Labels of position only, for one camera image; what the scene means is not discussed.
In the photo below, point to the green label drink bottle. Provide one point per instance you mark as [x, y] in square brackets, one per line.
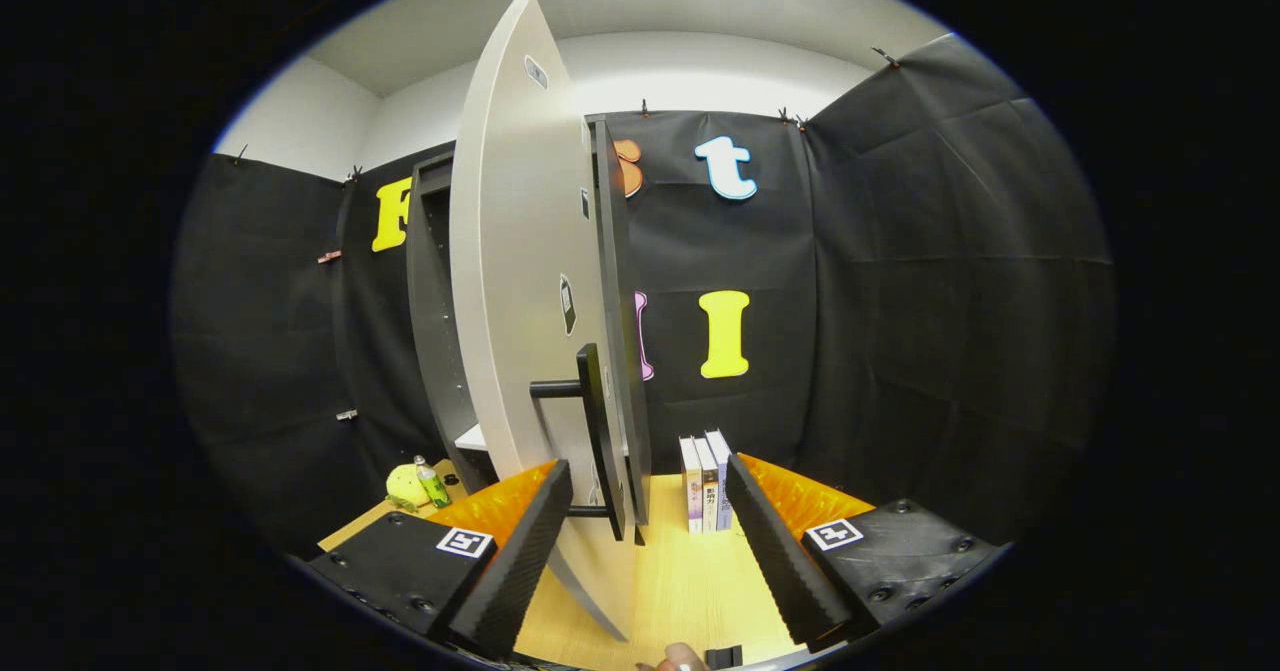
[433, 486]

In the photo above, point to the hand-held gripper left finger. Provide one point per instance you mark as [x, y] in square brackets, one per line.
[525, 551]

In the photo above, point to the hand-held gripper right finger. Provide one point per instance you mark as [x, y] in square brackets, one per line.
[775, 541]

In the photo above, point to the black backdrop cloth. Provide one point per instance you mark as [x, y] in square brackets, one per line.
[900, 301]

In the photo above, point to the grey shoe cabinet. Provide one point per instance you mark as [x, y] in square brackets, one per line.
[430, 331]

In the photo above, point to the yellow pineapple plush toy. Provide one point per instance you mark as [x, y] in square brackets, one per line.
[403, 486]

